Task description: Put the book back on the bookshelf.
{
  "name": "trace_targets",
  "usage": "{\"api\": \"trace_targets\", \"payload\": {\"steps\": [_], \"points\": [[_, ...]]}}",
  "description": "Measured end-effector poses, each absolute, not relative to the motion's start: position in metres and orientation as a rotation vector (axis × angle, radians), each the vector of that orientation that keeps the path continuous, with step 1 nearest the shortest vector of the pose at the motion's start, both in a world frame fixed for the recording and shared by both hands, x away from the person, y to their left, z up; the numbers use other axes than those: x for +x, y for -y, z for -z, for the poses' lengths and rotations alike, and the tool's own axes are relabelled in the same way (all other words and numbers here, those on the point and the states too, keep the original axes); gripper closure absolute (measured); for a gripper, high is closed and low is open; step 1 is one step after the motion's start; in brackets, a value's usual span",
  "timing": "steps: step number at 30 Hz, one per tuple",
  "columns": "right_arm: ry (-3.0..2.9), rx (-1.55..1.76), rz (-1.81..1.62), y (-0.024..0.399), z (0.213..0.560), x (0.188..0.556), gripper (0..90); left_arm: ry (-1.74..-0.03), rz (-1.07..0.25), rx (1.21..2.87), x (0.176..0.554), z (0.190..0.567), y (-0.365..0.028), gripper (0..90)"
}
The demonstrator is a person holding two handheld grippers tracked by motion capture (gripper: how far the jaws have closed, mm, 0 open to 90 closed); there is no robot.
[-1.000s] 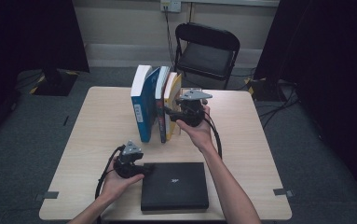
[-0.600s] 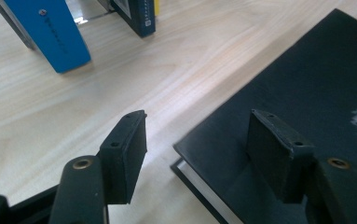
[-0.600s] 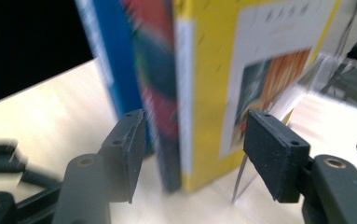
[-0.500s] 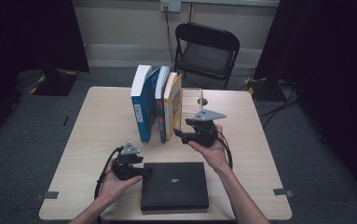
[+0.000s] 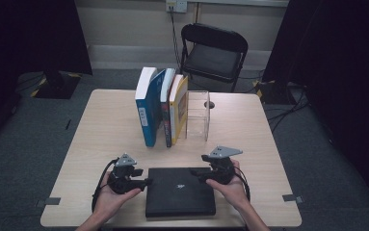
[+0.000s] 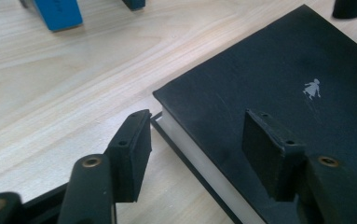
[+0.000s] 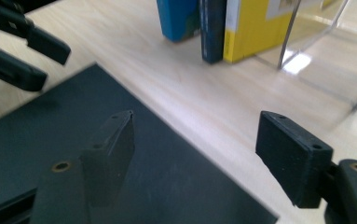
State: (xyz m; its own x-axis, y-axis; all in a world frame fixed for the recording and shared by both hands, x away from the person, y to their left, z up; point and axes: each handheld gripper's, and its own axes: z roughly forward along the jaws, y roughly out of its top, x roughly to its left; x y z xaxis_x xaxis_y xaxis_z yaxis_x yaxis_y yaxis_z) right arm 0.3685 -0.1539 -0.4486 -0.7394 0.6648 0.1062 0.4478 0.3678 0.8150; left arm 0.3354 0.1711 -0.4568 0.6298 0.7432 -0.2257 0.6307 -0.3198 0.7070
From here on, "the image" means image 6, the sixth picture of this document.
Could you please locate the red book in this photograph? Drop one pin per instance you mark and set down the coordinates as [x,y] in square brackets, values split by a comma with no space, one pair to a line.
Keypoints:
[134,3]

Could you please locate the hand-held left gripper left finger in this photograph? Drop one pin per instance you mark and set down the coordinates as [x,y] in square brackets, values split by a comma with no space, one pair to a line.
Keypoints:
[129,158]

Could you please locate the black book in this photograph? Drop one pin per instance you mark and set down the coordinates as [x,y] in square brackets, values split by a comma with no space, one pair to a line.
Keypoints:
[275,71]

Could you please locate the blue book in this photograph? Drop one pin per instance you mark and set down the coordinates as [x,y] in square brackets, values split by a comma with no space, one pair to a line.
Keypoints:
[59,12]

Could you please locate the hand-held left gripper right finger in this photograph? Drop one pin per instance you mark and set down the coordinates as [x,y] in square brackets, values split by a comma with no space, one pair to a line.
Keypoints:
[269,161]

